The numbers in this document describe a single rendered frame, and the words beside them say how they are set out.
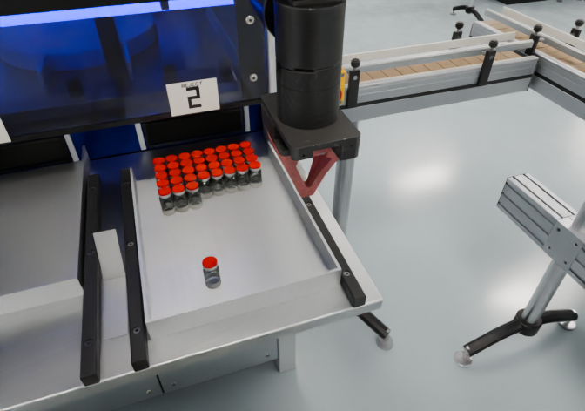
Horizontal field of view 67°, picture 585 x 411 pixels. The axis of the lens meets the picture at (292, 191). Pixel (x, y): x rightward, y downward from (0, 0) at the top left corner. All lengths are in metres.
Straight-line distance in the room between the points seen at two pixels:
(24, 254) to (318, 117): 0.54
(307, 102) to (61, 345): 0.44
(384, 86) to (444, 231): 1.13
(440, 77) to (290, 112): 0.78
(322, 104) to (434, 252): 1.63
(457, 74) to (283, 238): 0.66
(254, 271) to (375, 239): 1.35
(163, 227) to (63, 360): 0.24
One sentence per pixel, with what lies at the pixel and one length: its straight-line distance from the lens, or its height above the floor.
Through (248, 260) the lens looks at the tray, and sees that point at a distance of 0.67.
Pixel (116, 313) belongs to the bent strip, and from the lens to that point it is 0.65.
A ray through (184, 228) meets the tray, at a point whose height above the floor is 0.88.
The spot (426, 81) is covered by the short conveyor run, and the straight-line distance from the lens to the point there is 1.12.
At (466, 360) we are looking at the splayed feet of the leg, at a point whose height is 0.01.
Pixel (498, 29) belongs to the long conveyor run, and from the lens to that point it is 1.50.
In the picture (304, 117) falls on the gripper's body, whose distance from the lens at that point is 0.39.
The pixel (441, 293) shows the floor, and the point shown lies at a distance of 1.83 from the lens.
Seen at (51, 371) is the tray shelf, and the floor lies 0.88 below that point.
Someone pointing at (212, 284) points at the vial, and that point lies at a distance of 0.63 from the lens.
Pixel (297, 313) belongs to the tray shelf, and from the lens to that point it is 0.61.
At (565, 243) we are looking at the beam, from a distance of 1.42.
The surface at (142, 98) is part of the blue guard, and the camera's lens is 0.79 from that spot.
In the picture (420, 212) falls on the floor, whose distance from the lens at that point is 2.14.
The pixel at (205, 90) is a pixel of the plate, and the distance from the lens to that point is 0.80.
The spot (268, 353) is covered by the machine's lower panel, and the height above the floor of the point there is 0.14.
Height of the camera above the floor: 1.38
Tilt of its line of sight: 39 degrees down
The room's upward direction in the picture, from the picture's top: straight up
